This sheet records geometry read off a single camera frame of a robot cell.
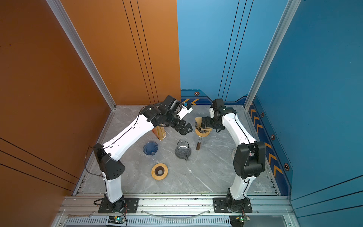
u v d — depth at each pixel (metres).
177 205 0.75
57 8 0.70
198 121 0.85
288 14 0.72
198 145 0.89
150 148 0.90
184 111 0.68
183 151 0.85
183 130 0.67
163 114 0.55
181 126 0.66
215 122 0.74
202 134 0.89
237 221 0.71
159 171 0.85
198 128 0.88
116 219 0.71
